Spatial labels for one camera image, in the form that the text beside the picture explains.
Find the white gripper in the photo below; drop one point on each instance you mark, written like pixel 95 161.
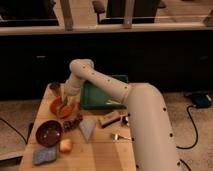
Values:
pixel 73 85

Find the green pepper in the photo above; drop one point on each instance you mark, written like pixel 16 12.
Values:
pixel 60 106

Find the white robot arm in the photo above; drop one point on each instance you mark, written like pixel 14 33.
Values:
pixel 153 141

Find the dark maroon bowl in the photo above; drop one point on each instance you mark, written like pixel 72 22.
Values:
pixel 49 133

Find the small dark cup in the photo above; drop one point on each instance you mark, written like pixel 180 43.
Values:
pixel 55 87

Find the green tray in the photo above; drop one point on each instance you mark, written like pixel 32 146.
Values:
pixel 94 95

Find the brown grape bunch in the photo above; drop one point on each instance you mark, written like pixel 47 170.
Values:
pixel 72 123

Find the yellow corn cob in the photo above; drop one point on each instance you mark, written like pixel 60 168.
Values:
pixel 112 102

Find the grey triangular cloth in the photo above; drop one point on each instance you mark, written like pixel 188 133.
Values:
pixel 87 127

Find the wooden black block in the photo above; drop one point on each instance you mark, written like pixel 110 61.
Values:
pixel 109 118

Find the yellow orange fruit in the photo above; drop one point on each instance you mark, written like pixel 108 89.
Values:
pixel 66 146

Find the silver fork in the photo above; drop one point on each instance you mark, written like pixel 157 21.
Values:
pixel 118 137

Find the blue sponge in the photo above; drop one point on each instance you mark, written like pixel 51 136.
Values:
pixel 44 155

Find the blue device on floor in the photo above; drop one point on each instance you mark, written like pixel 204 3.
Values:
pixel 201 100

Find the white handled utensil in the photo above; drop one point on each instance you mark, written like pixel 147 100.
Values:
pixel 125 121

